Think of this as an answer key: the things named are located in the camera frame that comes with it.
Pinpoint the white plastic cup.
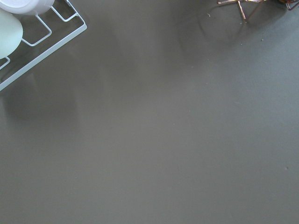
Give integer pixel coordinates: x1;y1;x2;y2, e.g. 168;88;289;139
0;0;55;15

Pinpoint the white wire cup rack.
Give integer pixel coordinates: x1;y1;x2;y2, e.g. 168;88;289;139
0;0;87;90

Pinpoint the copper wire bottle rack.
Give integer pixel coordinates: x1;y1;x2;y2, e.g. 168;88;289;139
217;0;299;21

